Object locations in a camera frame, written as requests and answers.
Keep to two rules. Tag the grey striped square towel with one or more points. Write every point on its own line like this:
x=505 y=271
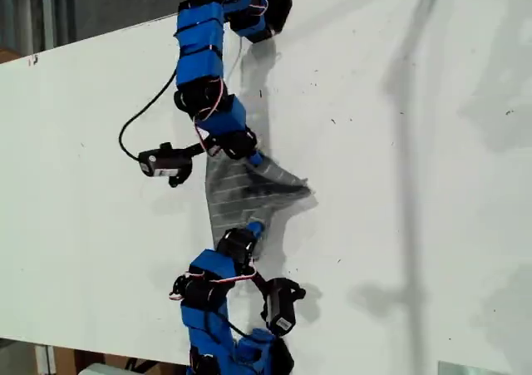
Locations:
x=224 y=200

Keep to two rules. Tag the white container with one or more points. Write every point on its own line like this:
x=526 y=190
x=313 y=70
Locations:
x=99 y=370

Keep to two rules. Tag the white table leg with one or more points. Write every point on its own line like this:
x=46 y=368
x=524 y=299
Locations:
x=43 y=360

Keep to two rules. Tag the black camera stalk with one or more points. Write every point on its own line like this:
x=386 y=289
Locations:
x=197 y=148
x=259 y=281

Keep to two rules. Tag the black camera box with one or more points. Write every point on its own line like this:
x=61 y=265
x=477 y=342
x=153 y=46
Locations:
x=282 y=308
x=164 y=165

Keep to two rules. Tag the grey metal post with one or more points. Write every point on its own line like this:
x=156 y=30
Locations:
x=47 y=13

